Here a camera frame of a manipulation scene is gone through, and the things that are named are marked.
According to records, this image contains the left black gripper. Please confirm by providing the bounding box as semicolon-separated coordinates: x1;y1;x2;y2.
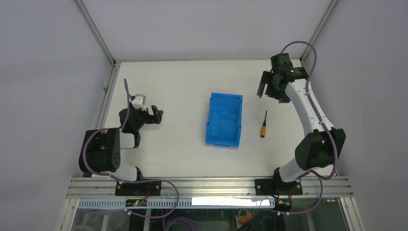
128;102;162;131

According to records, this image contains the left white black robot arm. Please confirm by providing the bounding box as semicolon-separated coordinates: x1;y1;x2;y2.
78;105;164;195

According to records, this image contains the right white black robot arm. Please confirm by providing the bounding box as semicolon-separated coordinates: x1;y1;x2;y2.
257;53;346;195

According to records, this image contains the blue plastic bin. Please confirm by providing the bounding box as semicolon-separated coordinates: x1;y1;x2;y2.
205;92;243;148

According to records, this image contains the orange object below table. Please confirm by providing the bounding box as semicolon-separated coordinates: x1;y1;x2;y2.
237;209;257;225

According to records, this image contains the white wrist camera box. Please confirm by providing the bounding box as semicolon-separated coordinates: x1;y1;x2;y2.
130;94;147;111

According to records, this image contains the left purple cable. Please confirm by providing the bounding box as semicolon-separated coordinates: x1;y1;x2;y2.
82;78;198;231

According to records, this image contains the purple cable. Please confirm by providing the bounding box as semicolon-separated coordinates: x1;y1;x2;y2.
82;78;198;231
276;40;339;215

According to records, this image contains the orange handled screwdriver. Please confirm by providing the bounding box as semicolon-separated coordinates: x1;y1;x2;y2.
260;110;268;138

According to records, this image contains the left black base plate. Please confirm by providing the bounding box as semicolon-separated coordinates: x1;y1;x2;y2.
115;181;162;196

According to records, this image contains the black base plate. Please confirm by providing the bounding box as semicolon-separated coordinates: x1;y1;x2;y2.
254;179;303;196
115;181;162;196

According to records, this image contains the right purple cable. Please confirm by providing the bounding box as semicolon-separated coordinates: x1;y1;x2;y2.
276;40;339;215

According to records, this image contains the right aluminium frame post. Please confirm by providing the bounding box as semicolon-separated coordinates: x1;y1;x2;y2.
300;0;339;64

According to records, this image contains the aluminium frame post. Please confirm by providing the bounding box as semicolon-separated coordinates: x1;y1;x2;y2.
300;0;339;64
73;0;116;66

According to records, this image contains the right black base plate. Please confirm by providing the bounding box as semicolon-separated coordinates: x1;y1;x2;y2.
254;179;303;196

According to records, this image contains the aluminium mounting rail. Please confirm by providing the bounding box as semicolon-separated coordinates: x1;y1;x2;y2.
66;176;354;199

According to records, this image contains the white slotted cable duct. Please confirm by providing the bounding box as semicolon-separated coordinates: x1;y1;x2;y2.
78;197;275;210

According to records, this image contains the left aluminium frame post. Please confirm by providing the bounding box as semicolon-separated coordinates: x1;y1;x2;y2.
73;0;116;66

